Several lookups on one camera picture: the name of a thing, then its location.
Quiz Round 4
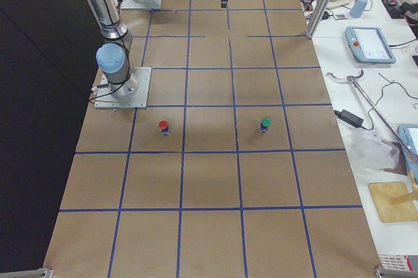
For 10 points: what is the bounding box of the beige tray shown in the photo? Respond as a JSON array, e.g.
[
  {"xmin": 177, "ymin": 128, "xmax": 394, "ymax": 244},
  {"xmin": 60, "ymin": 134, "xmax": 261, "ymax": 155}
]
[{"xmin": 327, "ymin": 0, "xmax": 351, "ymax": 10}]

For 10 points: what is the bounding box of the translucent blue plastic cup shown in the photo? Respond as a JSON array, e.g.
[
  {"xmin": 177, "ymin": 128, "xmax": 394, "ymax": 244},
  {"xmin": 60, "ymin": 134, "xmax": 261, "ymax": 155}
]
[{"xmin": 348, "ymin": 0, "xmax": 368, "ymax": 19}]

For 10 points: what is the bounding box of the blue teach pendant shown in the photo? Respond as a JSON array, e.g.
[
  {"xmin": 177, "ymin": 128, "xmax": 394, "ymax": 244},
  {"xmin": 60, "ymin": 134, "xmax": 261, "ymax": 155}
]
[
  {"xmin": 397, "ymin": 124, "xmax": 417, "ymax": 161},
  {"xmin": 345, "ymin": 27, "xmax": 396, "ymax": 65}
]

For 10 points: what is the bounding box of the metal reacher stick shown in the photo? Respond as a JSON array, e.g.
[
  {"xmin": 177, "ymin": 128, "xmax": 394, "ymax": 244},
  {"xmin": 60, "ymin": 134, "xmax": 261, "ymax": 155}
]
[{"xmin": 326, "ymin": 69, "xmax": 417, "ymax": 164}]

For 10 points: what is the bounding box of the black power adapter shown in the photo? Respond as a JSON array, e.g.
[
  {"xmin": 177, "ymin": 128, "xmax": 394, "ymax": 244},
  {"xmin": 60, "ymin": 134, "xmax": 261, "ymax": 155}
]
[{"xmin": 338, "ymin": 110, "xmax": 364, "ymax": 128}]

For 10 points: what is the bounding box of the brown paper table cover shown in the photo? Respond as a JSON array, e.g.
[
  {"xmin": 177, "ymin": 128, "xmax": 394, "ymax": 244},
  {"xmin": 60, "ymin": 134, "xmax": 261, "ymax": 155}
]
[{"xmin": 44, "ymin": 0, "xmax": 378, "ymax": 277}]

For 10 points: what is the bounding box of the clear plastic bag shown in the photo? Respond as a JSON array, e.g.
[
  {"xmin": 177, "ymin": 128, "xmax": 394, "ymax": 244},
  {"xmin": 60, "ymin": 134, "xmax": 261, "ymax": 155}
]
[{"xmin": 343, "ymin": 129, "xmax": 407, "ymax": 176}]

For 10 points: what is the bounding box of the wooden cutting board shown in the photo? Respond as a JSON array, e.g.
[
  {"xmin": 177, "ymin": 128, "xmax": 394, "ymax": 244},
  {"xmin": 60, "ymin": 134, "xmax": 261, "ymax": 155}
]
[{"xmin": 368, "ymin": 182, "xmax": 417, "ymax": 223}]

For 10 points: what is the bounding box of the green push button switch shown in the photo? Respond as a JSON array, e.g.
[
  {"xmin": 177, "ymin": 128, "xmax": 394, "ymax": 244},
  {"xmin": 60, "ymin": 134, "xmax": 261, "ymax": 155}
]
[{"xmin": 260, "ymin": 117, "xmax": 271, "ymax": 133}]

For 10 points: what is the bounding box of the red push button switch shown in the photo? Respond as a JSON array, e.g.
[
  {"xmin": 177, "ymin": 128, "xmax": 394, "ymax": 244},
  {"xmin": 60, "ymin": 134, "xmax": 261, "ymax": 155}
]
[{"xmin": 158, "ymin": 120, "xmax": 170, "ymax": 136}]

